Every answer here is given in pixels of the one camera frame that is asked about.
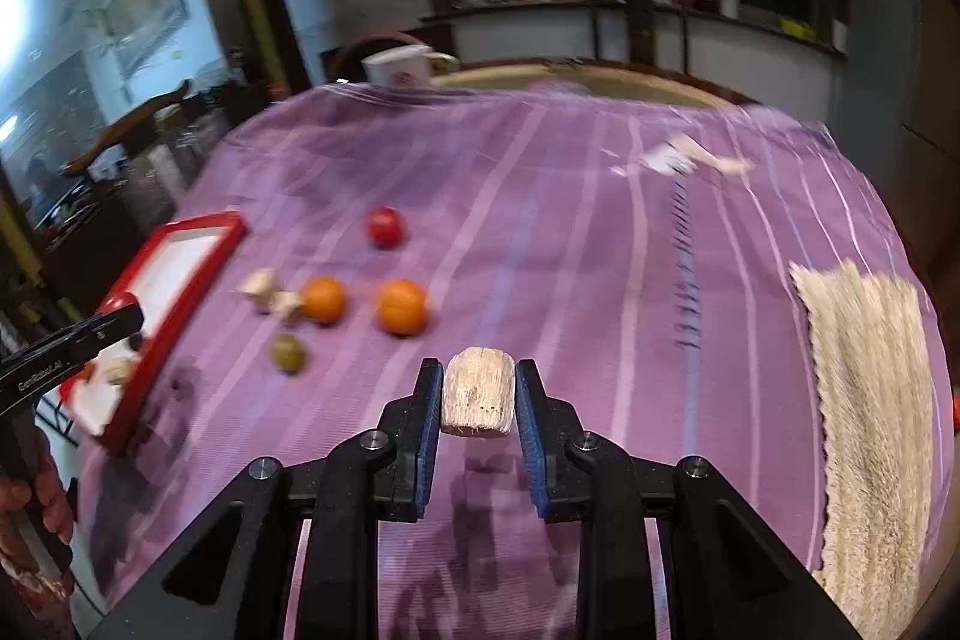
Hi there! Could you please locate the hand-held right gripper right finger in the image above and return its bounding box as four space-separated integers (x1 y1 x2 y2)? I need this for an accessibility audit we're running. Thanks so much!
514 359 863 640

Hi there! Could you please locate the purple striped tablecloth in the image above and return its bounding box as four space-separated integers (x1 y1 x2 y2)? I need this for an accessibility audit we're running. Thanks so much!
75 77 946 640

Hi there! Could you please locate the red tray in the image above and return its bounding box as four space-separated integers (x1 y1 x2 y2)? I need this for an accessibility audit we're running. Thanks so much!
58 211 248 457

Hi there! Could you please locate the beige loofah cloth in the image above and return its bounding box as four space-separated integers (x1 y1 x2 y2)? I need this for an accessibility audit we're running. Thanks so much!
789 260 938 626

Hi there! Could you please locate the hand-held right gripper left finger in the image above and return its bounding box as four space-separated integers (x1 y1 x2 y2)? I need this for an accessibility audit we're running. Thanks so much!
90 359 445 640

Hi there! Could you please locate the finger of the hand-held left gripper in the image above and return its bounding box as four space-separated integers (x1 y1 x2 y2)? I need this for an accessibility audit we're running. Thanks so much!
96 302 146 348

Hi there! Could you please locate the wooden chair by window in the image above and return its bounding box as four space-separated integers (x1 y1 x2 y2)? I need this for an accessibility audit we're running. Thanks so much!
576 0 680 65

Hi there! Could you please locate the red tomato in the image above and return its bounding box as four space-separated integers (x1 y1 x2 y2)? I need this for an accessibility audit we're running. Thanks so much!
365 206 407 248

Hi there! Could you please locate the framed wall painting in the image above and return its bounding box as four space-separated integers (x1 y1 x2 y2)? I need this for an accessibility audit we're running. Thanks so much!
97 0 192 79

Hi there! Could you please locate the person's left forearm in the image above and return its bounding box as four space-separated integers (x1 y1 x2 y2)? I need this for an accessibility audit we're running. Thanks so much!
0 572 80 640

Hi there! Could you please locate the orange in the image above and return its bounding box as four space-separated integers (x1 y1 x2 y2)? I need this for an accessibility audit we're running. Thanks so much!
301 276 347 324
376 279 430 336

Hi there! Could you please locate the white mug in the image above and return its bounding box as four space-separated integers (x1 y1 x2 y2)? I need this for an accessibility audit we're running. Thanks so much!
362 46 460 88

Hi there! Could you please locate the green round fruit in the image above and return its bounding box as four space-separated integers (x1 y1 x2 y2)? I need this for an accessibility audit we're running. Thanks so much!
269 334 307 375

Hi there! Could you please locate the person's left hand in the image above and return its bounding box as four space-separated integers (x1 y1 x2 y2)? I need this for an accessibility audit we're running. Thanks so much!
0 434 77 600

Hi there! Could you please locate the dark wooden chair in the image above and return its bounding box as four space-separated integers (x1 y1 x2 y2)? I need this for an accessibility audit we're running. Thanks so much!
79 80 197 180

